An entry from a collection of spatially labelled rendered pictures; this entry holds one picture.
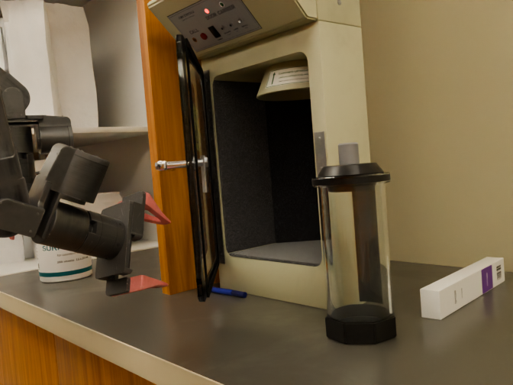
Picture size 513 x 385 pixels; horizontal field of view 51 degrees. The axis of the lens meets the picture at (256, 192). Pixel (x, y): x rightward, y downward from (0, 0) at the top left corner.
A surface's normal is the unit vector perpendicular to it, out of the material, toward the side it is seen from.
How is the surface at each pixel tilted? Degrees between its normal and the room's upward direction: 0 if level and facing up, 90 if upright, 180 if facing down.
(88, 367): 90
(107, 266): 69
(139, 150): 90
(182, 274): 90
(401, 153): 90
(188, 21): 135
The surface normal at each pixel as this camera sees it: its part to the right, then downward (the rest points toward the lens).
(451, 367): -0.08, -1.00
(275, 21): -0.47, 0.77
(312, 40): -0.75, 0.10
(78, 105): 0.55, 0.05
